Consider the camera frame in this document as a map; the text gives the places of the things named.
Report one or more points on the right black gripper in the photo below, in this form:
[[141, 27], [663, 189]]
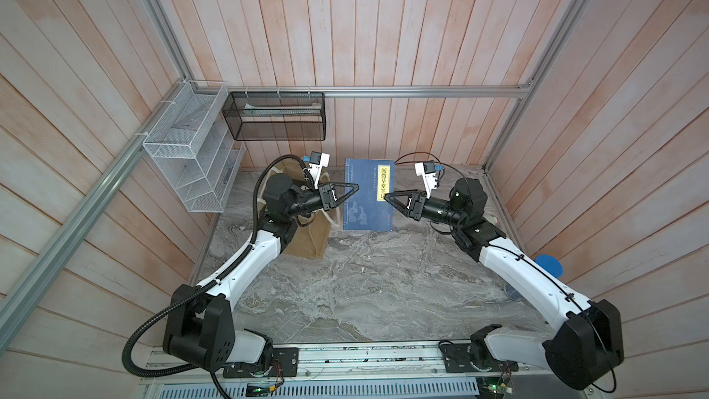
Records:
[[413, 212]]

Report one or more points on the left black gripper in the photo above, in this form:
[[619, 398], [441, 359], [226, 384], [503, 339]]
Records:
[[330, 200]]

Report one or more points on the navy book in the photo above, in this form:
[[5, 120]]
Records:
[[367, 210]]

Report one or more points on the burlap canvas tote bag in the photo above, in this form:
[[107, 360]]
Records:
[[310, 240]]

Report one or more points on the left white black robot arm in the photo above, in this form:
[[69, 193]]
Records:
[[200, 328]]

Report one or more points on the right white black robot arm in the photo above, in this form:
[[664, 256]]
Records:
[[584, 342]]

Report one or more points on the clear jar blue lid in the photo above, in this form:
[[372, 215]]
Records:
[[550, 264]]

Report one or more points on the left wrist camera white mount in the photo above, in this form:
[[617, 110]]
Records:
[[316, 162]]

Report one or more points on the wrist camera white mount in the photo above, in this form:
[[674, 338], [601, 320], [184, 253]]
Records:
[[430, 172], [316, 162]]

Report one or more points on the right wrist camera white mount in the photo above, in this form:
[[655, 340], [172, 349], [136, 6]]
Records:
[[430, 172]]

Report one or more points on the black wire mesh basket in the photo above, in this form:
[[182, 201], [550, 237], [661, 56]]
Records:
[[276, 116]]

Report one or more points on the white wire mesh shelf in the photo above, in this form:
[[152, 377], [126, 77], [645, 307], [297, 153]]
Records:
[[193, 147]]

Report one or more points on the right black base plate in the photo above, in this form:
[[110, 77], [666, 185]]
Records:
[[471, 357]]

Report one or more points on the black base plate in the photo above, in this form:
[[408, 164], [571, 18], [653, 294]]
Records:
[[471, 357], [276, 361]]

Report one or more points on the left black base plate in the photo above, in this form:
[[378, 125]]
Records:
[[276, 361]]

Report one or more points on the aluminium mounting rail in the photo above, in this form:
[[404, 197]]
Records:
[[396, 369]]

